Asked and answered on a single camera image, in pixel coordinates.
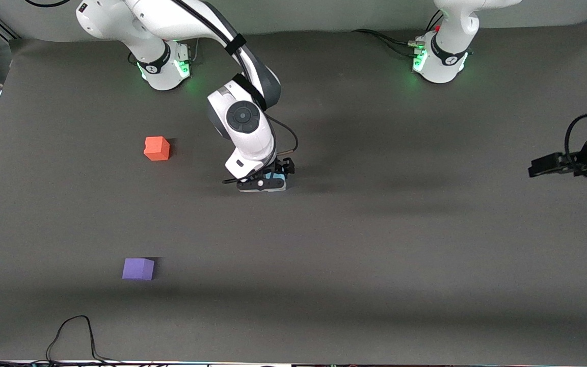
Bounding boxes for thin black looped cable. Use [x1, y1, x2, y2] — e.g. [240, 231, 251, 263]
[0, 315, 207, 367]

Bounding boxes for purple foam block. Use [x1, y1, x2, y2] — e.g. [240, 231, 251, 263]
[122, 258, 155, 281]

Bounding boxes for black left arm base cables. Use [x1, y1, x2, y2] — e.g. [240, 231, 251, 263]
[352, 10, 445, 58]

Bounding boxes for orange foam block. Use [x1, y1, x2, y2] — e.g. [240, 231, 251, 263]
[143, 136, 171, 162]

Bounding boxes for light blue foam block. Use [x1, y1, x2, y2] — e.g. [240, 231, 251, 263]
[264, 172, 287, 191]

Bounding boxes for black arm base cables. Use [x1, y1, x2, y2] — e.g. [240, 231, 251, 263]
[179, 38, 200, 66]
[352, 10, 445, 58]

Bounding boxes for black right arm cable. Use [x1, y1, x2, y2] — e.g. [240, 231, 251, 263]
[170, 0, 300, 155]

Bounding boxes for black right arm base cables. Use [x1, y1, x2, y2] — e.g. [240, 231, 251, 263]
[179, 38, 200, 66]

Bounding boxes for dark grey table mat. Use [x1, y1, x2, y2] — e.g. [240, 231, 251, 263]
[0, 18, 587, 365]

